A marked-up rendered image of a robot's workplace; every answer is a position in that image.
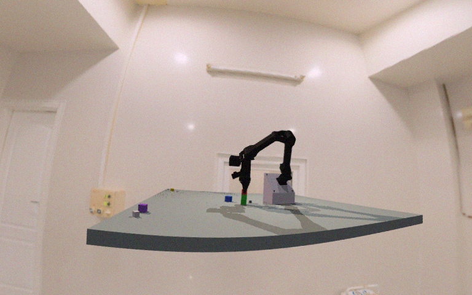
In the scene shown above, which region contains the purple cube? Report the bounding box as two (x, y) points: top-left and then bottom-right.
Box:
(138, 203), (148, 213)

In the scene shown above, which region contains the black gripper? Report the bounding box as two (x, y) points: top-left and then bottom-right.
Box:
(239, 167), (251, 194)

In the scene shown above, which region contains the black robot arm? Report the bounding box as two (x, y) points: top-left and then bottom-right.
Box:
(229, 130), (296, 185)

